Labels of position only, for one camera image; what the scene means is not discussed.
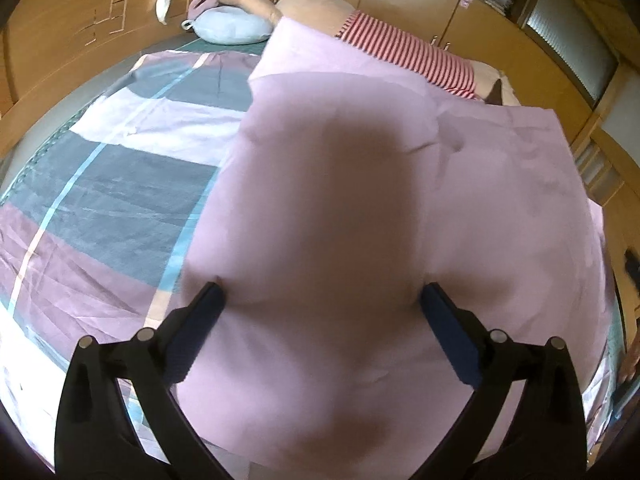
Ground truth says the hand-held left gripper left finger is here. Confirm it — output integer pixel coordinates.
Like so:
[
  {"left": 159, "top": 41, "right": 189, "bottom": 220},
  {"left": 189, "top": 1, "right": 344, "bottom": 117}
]
[{"left": 54, "top": 282, "right": 224, "bottom": 480}]

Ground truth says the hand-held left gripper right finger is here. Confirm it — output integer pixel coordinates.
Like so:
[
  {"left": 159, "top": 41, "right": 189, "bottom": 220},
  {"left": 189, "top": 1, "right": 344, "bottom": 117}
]
[{"left": 421, "top": 282, "right": 587, "bottom": 480}]

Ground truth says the pink hoodie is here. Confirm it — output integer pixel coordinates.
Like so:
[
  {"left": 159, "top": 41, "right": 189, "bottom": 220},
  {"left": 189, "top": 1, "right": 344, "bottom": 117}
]
[{"left": 175, "top": 16, "right": 610, "bottom": 480}]

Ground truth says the checked bed sheet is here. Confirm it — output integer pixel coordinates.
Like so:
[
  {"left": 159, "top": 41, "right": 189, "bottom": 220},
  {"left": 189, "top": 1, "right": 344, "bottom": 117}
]
[{"left": 0, "top": 40, "right": 632, "bottom": 476}]

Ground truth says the beige plush toy striped shirt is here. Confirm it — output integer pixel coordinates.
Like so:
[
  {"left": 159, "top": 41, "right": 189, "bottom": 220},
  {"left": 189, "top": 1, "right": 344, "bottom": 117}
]
[{"left": 214, "top": 0, "right": 523, "bottom": 108}]

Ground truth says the light blue round pillow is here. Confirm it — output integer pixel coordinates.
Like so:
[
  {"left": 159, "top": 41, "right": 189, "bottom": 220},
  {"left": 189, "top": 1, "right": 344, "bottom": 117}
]
[{"left": 181, "top": 5, "right": 274, "bottom": 46}]

